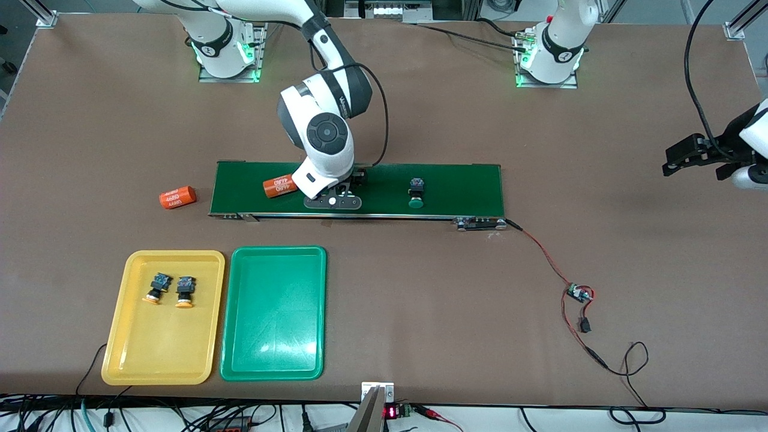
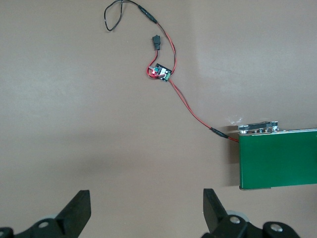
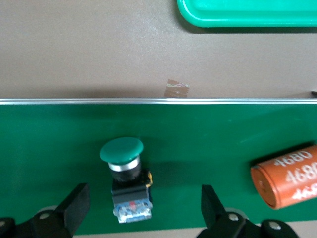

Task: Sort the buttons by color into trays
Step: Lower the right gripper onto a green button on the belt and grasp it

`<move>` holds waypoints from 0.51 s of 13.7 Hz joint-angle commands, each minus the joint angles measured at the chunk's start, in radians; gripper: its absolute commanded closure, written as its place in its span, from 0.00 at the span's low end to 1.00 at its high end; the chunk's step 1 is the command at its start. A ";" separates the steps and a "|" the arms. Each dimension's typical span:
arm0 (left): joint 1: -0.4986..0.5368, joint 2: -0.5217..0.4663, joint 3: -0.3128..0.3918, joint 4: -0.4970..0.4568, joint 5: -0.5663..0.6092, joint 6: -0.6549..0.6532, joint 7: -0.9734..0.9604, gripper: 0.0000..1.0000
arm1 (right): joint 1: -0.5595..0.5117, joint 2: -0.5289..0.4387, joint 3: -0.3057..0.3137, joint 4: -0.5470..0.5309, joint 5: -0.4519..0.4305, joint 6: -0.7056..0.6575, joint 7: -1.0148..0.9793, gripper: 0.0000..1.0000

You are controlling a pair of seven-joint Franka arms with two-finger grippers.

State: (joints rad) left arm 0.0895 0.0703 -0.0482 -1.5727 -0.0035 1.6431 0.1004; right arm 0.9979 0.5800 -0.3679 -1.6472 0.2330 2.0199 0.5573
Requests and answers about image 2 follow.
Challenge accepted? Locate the red black conveyor wire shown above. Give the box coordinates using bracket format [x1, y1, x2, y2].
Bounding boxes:
[169, 80, 240, 144]

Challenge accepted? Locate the black inline switch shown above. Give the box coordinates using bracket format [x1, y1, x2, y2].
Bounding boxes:
[151, 34, 162, 52]

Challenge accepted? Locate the small black controller board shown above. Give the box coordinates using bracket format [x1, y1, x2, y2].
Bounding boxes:
[148, 63, 173, 82]

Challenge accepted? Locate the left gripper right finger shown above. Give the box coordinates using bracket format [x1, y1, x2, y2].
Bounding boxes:
[202, 188, 298, 238]

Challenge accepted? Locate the green conveyor belt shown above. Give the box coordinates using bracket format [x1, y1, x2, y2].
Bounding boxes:
[237, 120, 317, 191]

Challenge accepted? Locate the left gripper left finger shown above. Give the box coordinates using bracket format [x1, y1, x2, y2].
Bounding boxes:
[0, 190, 92, 238]

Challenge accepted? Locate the red black power lead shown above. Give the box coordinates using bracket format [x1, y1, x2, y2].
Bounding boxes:
[104, 0, 177, 77]

